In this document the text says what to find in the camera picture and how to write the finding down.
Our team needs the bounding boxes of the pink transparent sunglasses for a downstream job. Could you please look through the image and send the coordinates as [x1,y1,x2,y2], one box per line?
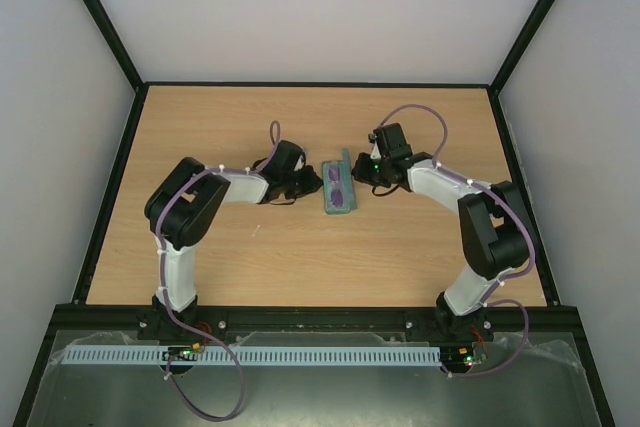
[324,162,346,210]

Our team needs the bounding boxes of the grey glasses case green lining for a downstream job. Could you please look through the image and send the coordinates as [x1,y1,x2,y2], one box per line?
[321,148,357,215]

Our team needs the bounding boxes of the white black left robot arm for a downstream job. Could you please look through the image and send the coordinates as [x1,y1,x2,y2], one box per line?
[144,140,323,332]

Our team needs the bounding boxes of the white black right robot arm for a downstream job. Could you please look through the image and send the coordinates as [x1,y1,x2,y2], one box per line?
[352,123,537,339]

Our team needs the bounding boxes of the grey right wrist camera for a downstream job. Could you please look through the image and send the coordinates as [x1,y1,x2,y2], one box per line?
[369,133,381,161]

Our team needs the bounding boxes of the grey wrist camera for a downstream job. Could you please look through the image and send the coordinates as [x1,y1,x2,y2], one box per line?
[369,133,381,161]
[294,147,307,171]

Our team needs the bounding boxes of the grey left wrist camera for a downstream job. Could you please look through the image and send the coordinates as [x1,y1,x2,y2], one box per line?
[294,147,307,171]

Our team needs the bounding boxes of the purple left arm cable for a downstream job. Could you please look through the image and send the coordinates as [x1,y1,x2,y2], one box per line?
[154,120,281,421]

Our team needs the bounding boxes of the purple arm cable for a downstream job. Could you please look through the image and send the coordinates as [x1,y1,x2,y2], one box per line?
[154,120,281,421]
[377,104,540,379]

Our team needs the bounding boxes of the light blue slotted cable duct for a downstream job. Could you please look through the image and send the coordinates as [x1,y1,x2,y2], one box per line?
[61,345,441,367]

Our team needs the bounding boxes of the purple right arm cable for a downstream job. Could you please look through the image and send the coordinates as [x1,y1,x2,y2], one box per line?
[377,104,540,379]

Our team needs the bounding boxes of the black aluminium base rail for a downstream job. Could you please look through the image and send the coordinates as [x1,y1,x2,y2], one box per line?
[52,303,581,346]

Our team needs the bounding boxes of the black enclosure frame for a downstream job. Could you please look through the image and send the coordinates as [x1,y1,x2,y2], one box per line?
[14,0,614,426]

